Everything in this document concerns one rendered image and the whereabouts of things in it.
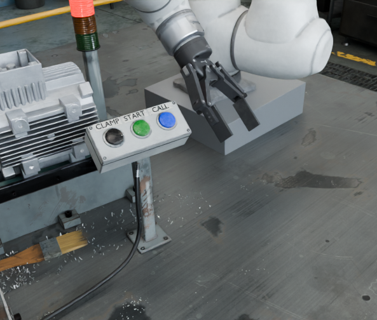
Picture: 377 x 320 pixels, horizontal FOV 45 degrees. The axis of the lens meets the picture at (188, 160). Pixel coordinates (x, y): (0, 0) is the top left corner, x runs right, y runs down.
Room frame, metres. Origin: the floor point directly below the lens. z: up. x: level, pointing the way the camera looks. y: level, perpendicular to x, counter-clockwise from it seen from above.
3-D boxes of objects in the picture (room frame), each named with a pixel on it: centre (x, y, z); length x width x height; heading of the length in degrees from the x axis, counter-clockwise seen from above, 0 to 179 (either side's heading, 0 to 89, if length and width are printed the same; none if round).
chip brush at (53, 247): (0.66, 0.31, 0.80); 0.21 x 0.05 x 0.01; 116
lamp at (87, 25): (1.21, 0.26, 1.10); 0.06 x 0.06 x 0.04
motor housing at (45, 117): (0.83, 0.30, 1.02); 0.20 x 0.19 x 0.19; 121
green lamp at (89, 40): (1.21, 0.26, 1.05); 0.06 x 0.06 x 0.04
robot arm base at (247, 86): (1.24, -0.07, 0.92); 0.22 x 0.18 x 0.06; 30
